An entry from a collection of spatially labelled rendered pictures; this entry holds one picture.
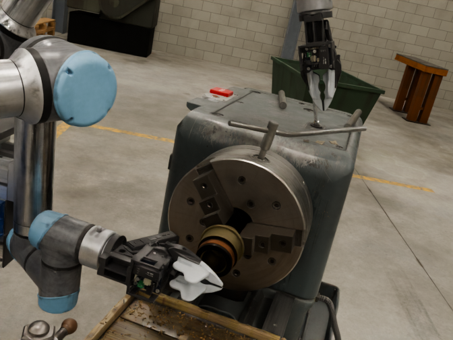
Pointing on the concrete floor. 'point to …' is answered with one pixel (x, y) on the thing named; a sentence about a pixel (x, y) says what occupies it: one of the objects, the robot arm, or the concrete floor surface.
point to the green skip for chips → (281, 83)
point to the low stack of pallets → (45, 27)
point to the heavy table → (418, 88)
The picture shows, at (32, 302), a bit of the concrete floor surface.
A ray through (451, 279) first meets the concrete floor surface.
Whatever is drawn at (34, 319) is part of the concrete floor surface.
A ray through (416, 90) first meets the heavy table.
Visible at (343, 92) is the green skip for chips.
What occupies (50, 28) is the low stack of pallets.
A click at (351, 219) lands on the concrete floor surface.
